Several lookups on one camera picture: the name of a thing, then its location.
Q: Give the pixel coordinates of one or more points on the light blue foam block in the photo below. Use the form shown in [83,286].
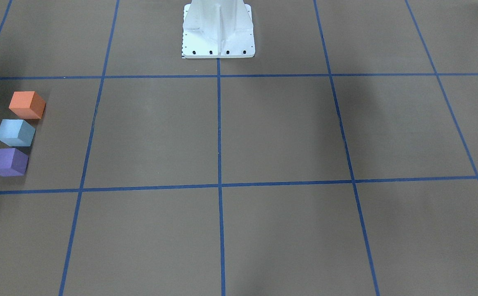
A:
[16,133]

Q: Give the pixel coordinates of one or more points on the orange foam block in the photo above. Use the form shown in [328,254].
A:
[27,105]

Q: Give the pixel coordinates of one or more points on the purple foam block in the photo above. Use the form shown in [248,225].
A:
[13,162]

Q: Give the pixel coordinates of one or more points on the white metal mount base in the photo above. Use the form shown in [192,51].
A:
[217,29]

